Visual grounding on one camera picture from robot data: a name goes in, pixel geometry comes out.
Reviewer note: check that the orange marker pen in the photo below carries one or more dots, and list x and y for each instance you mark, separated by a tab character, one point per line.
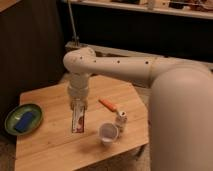
109	105

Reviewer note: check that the green ceramic plate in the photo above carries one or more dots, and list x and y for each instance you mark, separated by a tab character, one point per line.
14	116

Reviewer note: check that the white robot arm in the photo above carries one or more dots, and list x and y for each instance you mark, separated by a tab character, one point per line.
180	112

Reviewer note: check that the wooden shelf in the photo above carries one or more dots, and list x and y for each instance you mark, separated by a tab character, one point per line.
149	6

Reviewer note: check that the metal stand pole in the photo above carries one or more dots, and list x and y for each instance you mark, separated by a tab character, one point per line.
75	37

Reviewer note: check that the blue sponge block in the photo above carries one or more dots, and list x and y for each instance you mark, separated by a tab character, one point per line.
24	122

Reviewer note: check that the small white bottle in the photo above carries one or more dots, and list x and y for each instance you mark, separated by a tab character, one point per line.
121	120

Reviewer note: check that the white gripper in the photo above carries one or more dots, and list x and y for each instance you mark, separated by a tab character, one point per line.
78	90

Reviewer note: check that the wooden side table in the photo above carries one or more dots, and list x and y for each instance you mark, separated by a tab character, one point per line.
53	147

